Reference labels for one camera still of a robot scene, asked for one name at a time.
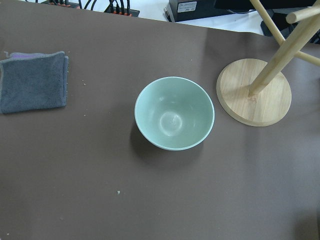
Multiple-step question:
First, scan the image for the black usb hub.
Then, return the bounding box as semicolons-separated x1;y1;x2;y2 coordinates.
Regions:
103;0;140;17
42;0;80;9

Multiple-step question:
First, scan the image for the brown table mat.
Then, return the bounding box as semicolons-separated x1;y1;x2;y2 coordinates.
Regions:
0;0;320;240

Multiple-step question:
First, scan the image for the black labelled power box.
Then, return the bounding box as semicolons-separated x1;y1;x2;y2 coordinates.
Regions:
163;0;231;23

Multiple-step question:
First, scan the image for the wooden mug tree stand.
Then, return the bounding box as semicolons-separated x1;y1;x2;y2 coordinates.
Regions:
216;0;320;127

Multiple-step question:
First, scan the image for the green ceramic bowl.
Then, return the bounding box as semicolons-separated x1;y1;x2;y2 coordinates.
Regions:
134;76;215;151

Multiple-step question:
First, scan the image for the right black USB hub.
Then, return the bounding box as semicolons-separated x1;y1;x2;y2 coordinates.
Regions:
103;0;140;17

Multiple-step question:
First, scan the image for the black monitor with stand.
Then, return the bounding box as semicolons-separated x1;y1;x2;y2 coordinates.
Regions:
215;0;315;38

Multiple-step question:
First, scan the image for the left black USB hub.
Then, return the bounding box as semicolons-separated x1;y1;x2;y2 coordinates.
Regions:
42;0;80;9

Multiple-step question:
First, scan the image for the grey folded cloth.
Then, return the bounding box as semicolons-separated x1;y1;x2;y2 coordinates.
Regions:
0;51;69;114

